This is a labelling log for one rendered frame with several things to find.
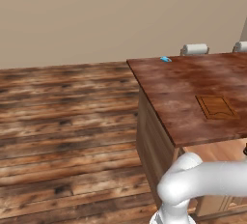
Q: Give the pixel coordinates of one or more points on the white cushioned stool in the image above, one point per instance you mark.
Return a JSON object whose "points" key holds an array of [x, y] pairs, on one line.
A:
{"points": [[194, 49], [241, 46]]}

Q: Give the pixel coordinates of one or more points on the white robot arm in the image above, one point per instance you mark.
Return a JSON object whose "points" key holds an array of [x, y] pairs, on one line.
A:
{"points": [[205, 179]]}

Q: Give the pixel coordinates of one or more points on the wooden kitchen island cabinet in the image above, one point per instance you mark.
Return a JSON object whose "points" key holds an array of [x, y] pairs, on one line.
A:
{"points": [[154, 144]]}

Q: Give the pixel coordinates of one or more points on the small blue object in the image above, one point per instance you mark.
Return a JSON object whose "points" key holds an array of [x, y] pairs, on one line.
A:
{"points": [[166, 59]]}

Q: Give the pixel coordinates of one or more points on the brown wooden cutting board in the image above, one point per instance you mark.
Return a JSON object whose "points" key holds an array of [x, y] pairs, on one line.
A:
{"points": [[216, 106]]}

